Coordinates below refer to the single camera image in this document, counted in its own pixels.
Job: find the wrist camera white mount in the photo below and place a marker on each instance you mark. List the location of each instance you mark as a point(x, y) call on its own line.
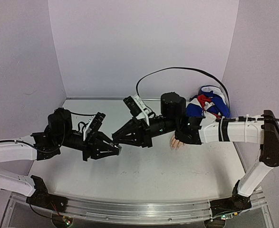
point(138, 108)
point(90, 131)

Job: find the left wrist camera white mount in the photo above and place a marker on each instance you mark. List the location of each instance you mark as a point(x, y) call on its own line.
point(90, 131)

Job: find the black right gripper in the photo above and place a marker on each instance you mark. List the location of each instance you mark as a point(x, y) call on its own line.
point(144, 133)

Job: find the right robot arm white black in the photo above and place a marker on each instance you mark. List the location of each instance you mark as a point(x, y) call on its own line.
point(261, 129)

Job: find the aluminium front rail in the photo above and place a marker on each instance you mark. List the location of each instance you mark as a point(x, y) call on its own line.
point(140, 213)

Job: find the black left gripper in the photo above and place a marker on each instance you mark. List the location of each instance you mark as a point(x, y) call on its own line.
point(90, 147)

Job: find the mannequin hand with long nails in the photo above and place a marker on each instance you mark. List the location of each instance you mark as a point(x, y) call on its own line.
point(175, 144)

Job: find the blue white red jacket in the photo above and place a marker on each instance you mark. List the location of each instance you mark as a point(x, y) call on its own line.
point(209, 102)

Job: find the clear nail polish bottle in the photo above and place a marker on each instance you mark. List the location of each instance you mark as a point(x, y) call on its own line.
point(117, 149)

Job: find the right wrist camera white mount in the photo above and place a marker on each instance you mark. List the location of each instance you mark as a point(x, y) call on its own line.
point(138, 108)

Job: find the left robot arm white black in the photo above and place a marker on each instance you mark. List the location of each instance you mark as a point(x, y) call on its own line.
point(23, 149)

